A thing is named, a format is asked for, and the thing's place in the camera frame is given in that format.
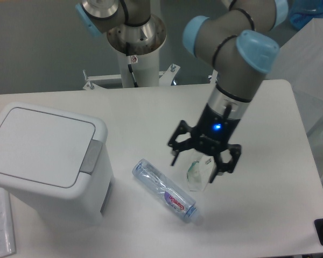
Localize black cable on pedestal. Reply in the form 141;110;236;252
125;42;139;88

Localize white face mask in bag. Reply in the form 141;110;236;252
186;150;214;191

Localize white push-top trash can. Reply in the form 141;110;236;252
0;102;114;229

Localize clear plastic water bottle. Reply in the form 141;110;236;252
132;159;200;223

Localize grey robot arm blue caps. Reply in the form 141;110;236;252
75;1;289;182

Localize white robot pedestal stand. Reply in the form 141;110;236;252
83;48;181;90

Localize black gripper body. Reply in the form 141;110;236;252
191;104;241;157

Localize blue water jug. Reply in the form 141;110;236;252
289;1;323;31

